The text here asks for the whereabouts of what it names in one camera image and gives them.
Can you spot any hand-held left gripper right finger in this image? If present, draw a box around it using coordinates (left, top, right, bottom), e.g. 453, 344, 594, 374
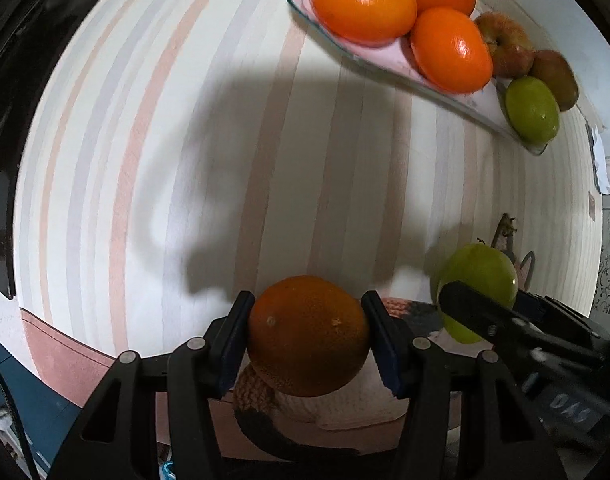
360, 290, 568, 480

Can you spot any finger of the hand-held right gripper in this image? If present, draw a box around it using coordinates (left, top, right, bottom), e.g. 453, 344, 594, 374
517, 290, 610, 346
437, 281, 536, 356

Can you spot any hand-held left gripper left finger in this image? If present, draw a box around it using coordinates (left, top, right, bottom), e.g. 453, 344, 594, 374
48, 290, 258, 480

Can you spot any green apple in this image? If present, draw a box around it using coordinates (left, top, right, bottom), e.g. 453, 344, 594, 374
432, 243, 518, 345

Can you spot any dark brownish orange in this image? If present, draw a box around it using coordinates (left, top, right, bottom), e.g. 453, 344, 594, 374
247, 275, 371, 397

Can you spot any green lime fruit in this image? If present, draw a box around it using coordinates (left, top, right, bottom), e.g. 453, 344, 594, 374
505, 76, 560, 143

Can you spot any brown kiwi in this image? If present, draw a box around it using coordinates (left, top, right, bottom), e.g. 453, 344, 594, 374
529, 49, 580, 112

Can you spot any red apple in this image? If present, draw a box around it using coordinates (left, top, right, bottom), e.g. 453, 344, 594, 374
474, 11, 536, 79

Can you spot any floral oval plate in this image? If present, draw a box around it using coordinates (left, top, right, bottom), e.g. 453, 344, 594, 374
284, 0, 550, 156

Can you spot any cat shaped cloth patch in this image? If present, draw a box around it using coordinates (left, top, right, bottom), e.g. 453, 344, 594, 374
232, 212, 538, 463

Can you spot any white folded cloth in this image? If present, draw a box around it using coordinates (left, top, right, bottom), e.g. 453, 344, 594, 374
587, 122, 610, 195

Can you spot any striped tablecloth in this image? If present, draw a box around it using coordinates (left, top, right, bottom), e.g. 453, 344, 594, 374
12, 0, 606, 461

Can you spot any black induction cooktop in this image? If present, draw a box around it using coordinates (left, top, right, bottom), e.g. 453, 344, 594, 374
0, 0, 131, 302

